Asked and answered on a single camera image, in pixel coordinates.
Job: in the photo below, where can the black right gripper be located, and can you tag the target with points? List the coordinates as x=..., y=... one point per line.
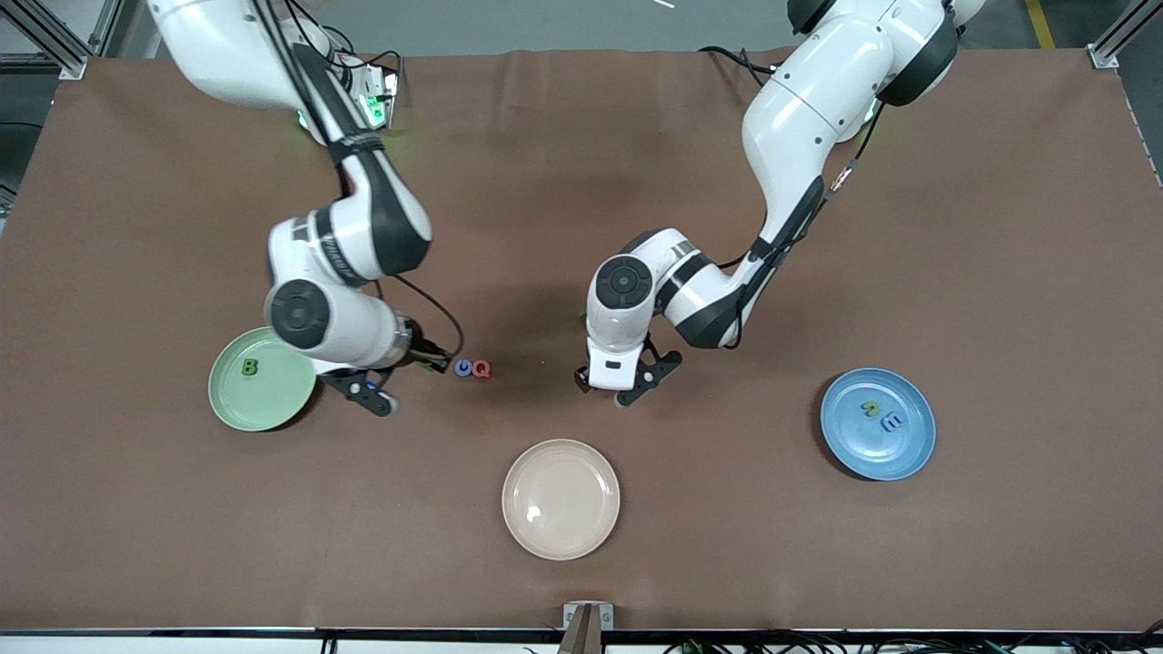
x=420, y=349

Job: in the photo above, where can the blue letter G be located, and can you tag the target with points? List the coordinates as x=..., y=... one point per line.
x=460, y=367

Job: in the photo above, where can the pink letter Q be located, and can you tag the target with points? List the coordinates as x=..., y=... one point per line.
x=488, y=368

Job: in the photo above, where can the green letter B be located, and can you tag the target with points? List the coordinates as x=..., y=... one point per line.
x=248, y=367

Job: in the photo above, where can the green letter n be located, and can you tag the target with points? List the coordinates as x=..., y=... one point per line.
x=871, y=409

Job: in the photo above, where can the blue letter m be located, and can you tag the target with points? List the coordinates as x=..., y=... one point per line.
x=893, y=421

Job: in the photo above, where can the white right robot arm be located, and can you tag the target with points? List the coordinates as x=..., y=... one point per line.
x=227, y=54

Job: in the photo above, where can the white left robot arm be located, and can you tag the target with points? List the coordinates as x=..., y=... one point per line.
x=818, y=91

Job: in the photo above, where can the beige plate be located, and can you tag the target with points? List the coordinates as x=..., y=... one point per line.
x=561, y=500

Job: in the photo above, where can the green plate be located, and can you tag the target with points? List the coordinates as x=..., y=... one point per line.
x=263, y=400

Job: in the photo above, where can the brown table mat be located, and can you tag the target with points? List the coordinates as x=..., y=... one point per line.
x=545, y=136

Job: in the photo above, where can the blue plate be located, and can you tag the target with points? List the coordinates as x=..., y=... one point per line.
x=863, y=450

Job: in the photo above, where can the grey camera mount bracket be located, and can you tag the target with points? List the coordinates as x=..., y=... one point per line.
x=589, y=618

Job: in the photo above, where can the aluminium frame post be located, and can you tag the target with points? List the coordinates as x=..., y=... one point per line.
x=1104, y=56
x=107, y=27
x=36, y=34

